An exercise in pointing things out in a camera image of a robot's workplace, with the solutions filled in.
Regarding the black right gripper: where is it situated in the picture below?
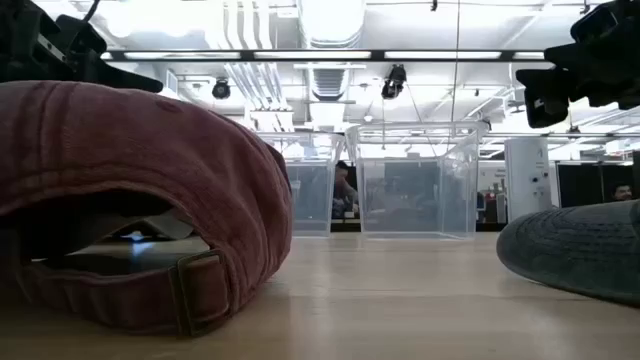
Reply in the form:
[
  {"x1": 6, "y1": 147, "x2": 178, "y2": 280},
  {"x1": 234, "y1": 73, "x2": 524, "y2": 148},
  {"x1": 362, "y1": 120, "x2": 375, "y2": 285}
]
[{"x1": 515, "y1": 28, "x2": 640, "y2": 129}]

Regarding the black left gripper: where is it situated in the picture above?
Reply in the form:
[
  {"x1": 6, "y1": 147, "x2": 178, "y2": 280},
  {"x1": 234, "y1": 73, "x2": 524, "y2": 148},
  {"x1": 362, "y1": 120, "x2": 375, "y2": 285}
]
[{"x1": 0, "y1": 0, "x2": 164, "y2": 94}]

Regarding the red corduroy baseball cap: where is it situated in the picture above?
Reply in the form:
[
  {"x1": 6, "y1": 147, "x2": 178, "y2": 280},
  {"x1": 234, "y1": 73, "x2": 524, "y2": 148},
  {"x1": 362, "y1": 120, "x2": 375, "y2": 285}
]
[{"x1": 0, "y1": 79, "x2": 294, "y2": 338}]

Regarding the dark grey-green cap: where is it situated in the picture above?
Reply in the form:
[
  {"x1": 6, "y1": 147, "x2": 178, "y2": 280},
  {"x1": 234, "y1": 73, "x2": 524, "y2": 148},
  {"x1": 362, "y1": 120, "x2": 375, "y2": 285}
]
[{"x1": 496, "y1": 199, "x2": 640, "y2": 308}]

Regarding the black ceiling spotlight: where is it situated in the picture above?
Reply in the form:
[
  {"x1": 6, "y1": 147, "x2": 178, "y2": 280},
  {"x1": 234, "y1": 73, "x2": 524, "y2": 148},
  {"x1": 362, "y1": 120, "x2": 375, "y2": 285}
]
[{"x1": 211, "y1": 77, "x2": 233, "y2": 101}]

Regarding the dark office partition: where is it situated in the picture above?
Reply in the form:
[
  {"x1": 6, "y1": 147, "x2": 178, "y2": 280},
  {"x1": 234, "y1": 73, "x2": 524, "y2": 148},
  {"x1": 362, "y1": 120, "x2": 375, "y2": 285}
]
[{"x1": 556, "y1": 163, "x2": 637, "y2": 209}]

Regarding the clear plastic bin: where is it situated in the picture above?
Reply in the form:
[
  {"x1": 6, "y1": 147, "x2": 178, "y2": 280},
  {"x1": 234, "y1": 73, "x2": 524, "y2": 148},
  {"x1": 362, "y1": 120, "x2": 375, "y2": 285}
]
[
  {"x1": 344, "y1": 120, "x2": 490, "y2": 242},
  {"x1": 256, "y1": 130, "x2": 347, "y2": 238}
]

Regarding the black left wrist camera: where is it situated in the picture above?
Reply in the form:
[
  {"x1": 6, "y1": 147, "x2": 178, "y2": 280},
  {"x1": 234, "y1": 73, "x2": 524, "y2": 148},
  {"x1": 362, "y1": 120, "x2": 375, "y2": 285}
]
[{"x1": 54, "y1": 13, "x2": 108, "y2": 57}]

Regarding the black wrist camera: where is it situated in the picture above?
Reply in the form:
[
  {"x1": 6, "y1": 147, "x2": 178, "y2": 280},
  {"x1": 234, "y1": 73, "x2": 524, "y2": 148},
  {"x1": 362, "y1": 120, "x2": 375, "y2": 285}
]
[
  {"x1": 569, "y1": 0, "x2": 640, "y2": 47},
  {"x1": 54, "y1": 13, "x2": 108, "y2": 57}
]

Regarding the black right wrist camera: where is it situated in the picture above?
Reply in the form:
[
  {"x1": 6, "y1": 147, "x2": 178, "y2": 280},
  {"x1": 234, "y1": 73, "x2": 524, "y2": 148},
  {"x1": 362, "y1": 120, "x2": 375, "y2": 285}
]
[{"x1": 569, "y1": 0, "x2": 640, "y2": 47}]

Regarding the black overhead camera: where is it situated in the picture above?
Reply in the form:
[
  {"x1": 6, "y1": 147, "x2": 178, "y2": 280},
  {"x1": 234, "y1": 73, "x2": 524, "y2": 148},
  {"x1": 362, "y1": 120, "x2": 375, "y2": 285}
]
[{"x1": 380, "y1": 64, "x2": 408, "y2": 101}]

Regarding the silver ceiling air duct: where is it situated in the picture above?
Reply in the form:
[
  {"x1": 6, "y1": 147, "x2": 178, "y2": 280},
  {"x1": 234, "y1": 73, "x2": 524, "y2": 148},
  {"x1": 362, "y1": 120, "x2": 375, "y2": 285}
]
[{"x1": 298, "y1": 0, "x2": 368, "y2": 50}]

